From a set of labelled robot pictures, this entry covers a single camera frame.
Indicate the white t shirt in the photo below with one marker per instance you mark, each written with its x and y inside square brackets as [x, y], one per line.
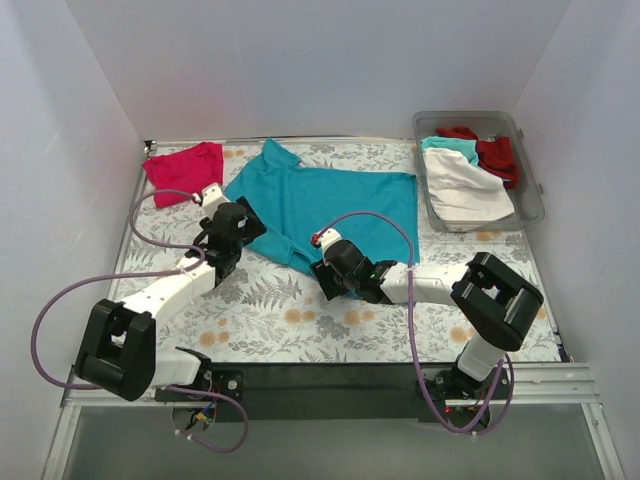
[462, 192]

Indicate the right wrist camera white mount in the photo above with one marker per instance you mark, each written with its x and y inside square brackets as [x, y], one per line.
[324, 240]

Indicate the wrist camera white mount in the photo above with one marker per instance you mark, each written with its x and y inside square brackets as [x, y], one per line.
[210, 198]
[324, 240]

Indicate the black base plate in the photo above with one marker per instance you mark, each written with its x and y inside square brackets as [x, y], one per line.
[355, 391]

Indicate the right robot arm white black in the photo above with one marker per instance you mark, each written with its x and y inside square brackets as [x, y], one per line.
[499, 303]

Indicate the teal blue t shirt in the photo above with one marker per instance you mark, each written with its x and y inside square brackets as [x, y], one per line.
[294, 202]

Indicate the light mint t shirt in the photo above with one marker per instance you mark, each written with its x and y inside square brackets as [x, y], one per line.
[466, 147]

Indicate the aluminium frame rail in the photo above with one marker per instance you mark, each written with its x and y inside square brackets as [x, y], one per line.
[551, 426]

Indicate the folded pink t shirt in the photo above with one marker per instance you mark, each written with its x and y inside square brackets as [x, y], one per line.
[190, 170]

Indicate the dark red t shirt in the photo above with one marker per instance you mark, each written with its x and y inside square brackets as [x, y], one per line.
[495, 156]

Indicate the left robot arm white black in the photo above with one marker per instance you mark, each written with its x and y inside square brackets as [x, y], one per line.
[118, 351]

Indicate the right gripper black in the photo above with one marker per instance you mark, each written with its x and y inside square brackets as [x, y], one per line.
[325, 281]

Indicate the floral patterned table mat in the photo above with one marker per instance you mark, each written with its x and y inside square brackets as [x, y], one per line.
[267, 312]

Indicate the clear plastic bin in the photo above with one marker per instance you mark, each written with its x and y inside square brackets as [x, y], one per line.
[487, 125]

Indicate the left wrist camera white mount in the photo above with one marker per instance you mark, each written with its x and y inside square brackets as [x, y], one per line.
[210, 198]

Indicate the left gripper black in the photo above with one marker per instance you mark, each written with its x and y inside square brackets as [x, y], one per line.
[251, 222]

